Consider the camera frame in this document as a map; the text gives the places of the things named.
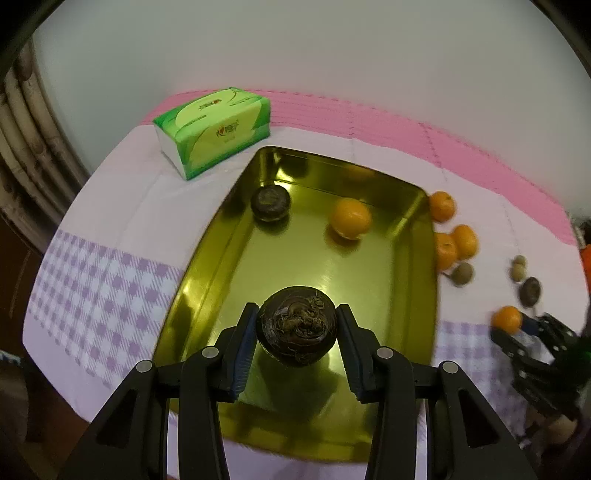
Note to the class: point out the rattan furniture frame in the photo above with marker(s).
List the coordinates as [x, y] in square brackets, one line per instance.
[23, 138]

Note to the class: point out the gold tin box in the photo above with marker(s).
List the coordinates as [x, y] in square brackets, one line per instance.
[286, 258]

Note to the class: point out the pink foam mat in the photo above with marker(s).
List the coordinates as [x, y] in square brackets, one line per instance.
[369, 120]

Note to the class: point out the green tissue pack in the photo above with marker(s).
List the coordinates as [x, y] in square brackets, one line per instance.
[217, 129]

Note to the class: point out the dark brown round fruit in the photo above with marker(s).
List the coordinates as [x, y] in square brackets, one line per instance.
[270, 202]
[297, 325]
[530, 290]

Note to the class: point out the white purple checked tablecloth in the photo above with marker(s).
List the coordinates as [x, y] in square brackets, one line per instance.
[138, 207]

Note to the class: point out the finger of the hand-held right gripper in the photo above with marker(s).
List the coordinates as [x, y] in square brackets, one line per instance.
[549, 328]
[508, 345]

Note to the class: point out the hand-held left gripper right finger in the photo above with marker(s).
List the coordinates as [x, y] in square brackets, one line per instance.
[349, 369]

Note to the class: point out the orange mandarin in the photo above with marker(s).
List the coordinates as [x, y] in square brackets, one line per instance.
[351, 218]
[507, 319]
[441, 206]
[444, 251]
[465, 241]

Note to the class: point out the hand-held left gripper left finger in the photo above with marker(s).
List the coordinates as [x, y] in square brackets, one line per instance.
[244, 364]

